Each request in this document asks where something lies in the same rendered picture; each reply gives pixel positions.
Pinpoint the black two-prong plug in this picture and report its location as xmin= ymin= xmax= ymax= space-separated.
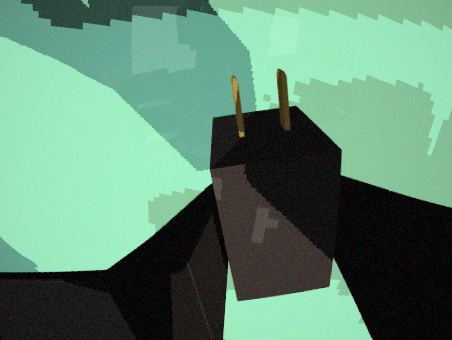
xmin=210 ymin=68 xmax=342 ymax=302

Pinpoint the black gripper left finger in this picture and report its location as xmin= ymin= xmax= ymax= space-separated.
xmin=0 ymin=183 xmax=229 ymax=340

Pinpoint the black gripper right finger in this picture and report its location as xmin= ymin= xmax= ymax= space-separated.
xmin=334 ymin=175 xmax=452 ymax=340

